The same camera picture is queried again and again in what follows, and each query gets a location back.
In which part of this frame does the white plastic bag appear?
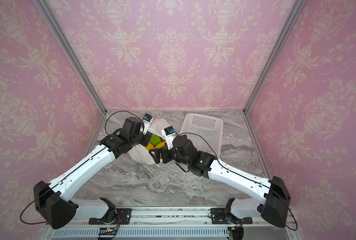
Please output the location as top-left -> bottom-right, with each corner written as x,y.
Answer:
129,119 -> 171,165

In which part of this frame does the yellow mango toy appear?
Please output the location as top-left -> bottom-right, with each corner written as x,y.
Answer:
145,142 -> 166,150

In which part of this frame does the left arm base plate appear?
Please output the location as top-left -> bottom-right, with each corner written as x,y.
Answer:
88,208 -> 132,225

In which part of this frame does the right aluminium corner post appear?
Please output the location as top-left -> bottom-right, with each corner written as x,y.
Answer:
244,0 -> 307,115

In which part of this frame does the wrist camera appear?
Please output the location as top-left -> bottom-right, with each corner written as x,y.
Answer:
161,126 -> 177,150
142,114 -> 153,135

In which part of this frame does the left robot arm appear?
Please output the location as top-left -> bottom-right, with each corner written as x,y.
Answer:
33,114 -> 153,230

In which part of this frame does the white perforated plastic basket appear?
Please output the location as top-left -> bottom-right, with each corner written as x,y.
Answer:
180,113 -> 224,157

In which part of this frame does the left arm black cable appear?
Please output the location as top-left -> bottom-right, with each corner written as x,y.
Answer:
19,110 -> 145,226

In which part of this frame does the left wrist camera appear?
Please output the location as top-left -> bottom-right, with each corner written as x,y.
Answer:
142,114 -> 153,135

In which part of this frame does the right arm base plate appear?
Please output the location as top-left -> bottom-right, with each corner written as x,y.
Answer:
208,208 -> 253,225

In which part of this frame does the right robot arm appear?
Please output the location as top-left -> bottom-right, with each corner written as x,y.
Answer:
149,135 -> 291,228

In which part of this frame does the green pepper toy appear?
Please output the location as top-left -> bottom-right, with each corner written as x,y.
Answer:
150,135 -> 162,147

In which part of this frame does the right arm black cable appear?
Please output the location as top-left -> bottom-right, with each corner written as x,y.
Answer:
174,131 -> 299,232

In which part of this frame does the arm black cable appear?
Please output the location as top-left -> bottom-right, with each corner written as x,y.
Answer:
174,131 -> 299,232
19,110 -> 145,226

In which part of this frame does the aluminium corner post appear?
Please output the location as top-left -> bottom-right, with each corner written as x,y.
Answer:
244,0 -> 307,115
34,0 -> 106,115

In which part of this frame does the left aluminium corner post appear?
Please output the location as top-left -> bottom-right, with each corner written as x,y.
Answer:
34,0 -> 106,115

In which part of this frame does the aluminium front rail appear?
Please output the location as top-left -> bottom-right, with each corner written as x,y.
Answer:
45,205 -> 297,227

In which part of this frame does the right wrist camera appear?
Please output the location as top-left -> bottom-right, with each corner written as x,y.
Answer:
161,126 -> 177,150

